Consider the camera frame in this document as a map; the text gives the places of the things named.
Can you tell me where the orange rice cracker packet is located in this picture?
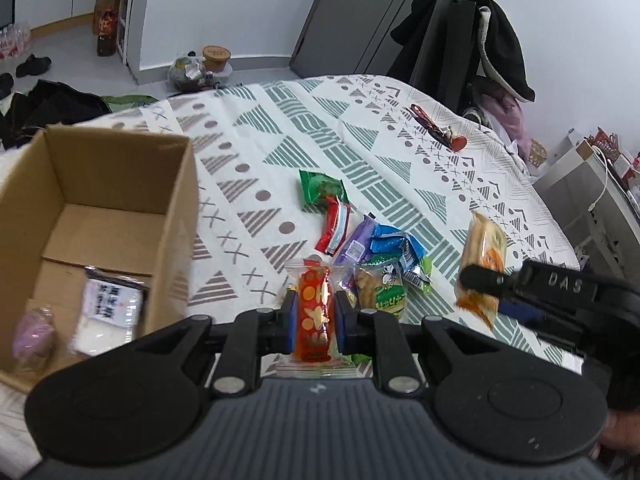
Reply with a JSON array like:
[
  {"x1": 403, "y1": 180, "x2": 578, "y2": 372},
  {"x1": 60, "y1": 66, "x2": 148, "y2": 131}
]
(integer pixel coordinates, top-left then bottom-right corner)
[{"x1": 454, "y1": 211, "x2": 506, "y2": 330}]

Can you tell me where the green cookie packet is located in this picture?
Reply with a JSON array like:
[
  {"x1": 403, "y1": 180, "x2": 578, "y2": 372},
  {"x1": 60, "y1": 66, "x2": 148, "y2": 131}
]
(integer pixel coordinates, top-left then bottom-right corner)
[{"x1": 354, "y1": 255, "x2": 407, "y2": 318}]

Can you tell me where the red gold-dotted snack packet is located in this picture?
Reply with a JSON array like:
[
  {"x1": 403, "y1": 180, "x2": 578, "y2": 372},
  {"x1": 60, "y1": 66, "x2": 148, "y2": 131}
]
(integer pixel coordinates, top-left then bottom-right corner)
[{"x1": 278, "y1": 259, "x2": 357, "y2": 379}]

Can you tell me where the blue snack packet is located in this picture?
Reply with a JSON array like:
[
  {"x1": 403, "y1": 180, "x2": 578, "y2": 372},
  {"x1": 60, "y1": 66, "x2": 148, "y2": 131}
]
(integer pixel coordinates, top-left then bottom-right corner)
[{"x1": 369, "y1": 224, "x2": 428, "y2": 292}]

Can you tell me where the red white snack bar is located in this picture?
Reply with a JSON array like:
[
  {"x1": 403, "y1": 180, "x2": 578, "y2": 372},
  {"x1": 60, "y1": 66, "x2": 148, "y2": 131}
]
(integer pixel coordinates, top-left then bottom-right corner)
[{"x1": 314, "y1": 196, "x2": 352, "y2": 256}]

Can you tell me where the light green snack packet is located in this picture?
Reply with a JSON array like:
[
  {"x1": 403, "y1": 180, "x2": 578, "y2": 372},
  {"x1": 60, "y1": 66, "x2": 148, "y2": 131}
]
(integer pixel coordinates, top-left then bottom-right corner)
[{"x1": 420, "y1": 256, "x2": 432, "y2": 294}]

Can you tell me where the white storage cabinet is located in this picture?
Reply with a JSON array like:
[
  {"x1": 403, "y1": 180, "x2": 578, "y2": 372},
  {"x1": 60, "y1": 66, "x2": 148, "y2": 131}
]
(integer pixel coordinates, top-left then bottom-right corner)
[{"x1": 534, "y1": 128, "x2": 639, "y2": 284}]

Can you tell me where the white labelled snack packet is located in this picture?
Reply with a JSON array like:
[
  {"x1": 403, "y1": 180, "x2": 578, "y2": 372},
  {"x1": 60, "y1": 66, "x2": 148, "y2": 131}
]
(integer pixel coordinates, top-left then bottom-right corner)
[{"x1": 70, "y1": 266, "x2": 149, "y2": 356}]

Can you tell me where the patterned white bedspread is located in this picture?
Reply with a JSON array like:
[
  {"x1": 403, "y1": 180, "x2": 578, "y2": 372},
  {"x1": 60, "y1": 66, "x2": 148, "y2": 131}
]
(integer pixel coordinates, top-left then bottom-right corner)
[{"x1": 0, "y1": 74, "x2": 589, "y2": 478}]

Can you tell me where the dark green snack packet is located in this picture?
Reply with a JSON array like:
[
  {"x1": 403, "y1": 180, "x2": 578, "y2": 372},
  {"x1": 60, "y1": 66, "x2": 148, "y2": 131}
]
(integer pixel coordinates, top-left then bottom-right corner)
[{"x1": 299, "y1": 170, "x2": 350, "y2": 207}]

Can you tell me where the pink garment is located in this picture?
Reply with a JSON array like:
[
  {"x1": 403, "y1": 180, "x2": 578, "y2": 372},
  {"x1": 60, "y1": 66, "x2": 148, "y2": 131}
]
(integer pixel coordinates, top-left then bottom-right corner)
[{"x1": 473, "y1": 76, "x2": 533, "y2": 162}]

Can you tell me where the brown cardboard box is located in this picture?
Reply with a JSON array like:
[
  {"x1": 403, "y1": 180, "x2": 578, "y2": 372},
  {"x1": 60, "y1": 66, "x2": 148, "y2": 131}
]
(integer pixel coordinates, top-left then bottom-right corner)
[{"x1": 1, "y1": 126, "x2": 198, "y2": 393}]

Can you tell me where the pink purple snack packet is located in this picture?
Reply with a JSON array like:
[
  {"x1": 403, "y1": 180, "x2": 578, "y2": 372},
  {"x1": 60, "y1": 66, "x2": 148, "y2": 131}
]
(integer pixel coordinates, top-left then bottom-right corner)
[{"x1": 12, "y1": 307, "x2": 56, "y2": 373}]

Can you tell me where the black coat on chair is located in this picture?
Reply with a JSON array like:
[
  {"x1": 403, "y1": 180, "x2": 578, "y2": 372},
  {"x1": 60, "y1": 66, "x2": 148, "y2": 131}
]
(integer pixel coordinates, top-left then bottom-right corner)
[{"x1": 387, "y1": 0, "x2": 536, "y2": 114}]

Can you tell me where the green frog rug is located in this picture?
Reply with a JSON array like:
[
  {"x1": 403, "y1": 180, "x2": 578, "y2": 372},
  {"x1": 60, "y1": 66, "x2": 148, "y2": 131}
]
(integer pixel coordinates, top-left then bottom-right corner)
[{"x1": 101, "y1": 94, "x2": 157, "y2": 113}]

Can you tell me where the plastic bag of items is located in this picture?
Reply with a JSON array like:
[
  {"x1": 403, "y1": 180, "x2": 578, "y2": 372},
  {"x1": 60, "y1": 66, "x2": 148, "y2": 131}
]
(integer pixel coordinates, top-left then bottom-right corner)
[{"x1": 167, "y1": 51, "x2": 232, "y2": 93}]

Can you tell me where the grey door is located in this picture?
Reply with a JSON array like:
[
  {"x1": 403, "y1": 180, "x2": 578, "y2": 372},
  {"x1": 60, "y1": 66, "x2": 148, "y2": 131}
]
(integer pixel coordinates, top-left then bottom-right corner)
[{"x1": 290, "y1": 0, "x2": 412, "y2": 78}]

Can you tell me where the brown lidded jar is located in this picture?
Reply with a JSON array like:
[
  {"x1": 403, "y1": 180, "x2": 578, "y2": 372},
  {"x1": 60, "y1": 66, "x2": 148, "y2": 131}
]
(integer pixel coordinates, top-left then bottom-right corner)
[{"x1": 202, "y1": 46, "x2": 231, "y2": 73}]

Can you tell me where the black clothes pile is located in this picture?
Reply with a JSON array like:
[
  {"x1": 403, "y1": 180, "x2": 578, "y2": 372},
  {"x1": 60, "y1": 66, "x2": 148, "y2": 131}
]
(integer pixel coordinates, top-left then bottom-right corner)
[{"x1": 1, "y1": 79, "x2": 111, "y2": 150}]

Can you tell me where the dark bottle red label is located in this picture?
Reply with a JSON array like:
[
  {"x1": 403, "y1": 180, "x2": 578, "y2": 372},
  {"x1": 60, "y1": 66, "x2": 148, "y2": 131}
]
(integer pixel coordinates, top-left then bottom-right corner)
[{"x1": 96, "y1": 6, "x2": 117, "y2": 58}]

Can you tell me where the black shoe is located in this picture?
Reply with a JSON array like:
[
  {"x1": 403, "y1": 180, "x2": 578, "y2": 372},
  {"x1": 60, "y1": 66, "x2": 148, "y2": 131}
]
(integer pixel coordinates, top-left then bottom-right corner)
[
  {"x1": 0, "y1": 73, "x2": 14, "y2": 100},
  {"x1": 15, "y1": 54, "x2": 52, "y2": 78}
]

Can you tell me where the brown paper bag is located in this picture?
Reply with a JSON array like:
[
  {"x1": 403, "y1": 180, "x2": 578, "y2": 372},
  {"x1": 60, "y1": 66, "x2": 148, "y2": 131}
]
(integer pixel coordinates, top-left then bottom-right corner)
[{"x1": 92, "y1": 0, "x2": 120, "y2": 36}]

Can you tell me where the white shelf unit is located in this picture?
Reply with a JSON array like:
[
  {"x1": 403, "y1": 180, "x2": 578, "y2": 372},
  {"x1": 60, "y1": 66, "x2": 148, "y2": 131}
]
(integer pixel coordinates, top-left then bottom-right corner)
[{"x1": 116, "y1": 0, "x2": 134, "y2": 65}]

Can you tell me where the water bottle pack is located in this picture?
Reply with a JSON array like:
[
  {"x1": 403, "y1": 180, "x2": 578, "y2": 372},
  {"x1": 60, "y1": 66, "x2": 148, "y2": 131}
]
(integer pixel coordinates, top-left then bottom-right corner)
[{"x1": 0, "y1": 23, "x2": 32, "y2": 60}]

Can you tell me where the red black keychain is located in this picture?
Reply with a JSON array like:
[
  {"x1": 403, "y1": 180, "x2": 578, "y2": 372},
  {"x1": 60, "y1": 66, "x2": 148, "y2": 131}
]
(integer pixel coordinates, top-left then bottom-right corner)
[{"x1": 408, "y1": 104, "x2": 468, "y2": 153}]

